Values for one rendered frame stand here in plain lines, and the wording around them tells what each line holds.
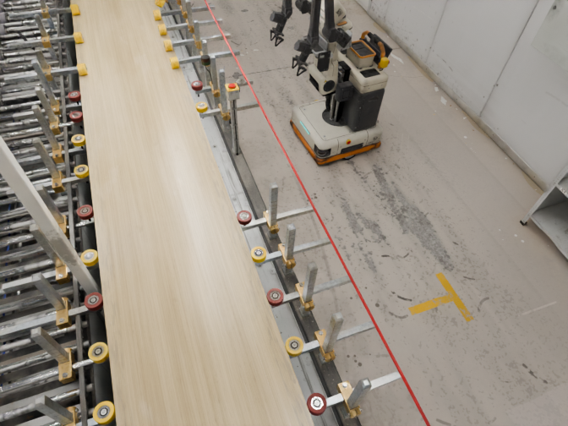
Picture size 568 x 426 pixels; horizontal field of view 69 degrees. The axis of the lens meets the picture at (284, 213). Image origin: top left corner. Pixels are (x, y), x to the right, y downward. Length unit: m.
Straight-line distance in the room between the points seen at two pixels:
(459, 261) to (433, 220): 0.41
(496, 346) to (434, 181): 1.51
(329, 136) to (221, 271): 1.97
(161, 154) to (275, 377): 1.48
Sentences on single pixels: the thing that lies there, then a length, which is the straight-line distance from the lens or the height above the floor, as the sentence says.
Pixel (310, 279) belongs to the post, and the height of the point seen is 1.08.
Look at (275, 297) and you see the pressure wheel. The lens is 1.96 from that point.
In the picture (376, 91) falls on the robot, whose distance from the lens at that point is 3.57.
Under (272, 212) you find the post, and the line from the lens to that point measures 2.18.
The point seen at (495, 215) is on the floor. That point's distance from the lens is 3.90.
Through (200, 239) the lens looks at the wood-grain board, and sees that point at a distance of 2.16.
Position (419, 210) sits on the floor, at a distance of 3.65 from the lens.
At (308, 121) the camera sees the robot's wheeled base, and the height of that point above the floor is 0.28.
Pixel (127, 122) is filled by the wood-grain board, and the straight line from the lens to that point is 2.90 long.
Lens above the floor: 2.66
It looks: 52 degrees down
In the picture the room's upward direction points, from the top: 4 degrees clockwise
